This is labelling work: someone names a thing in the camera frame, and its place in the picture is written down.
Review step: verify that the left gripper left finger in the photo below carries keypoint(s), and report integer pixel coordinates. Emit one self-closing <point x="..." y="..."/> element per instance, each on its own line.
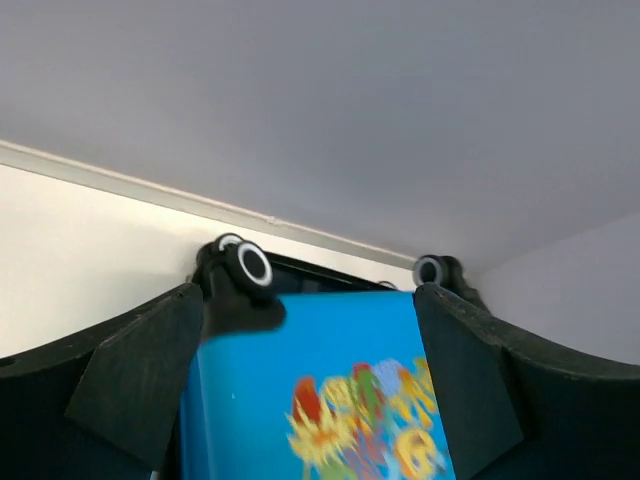
<point x="100" y="403"/>

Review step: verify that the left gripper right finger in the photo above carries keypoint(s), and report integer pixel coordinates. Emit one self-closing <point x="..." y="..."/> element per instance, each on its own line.
<point x="515" y="405"/>

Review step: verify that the blue kids suitcase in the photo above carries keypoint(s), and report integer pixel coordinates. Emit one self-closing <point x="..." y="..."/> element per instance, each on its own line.
<point x="303" y="373"/>

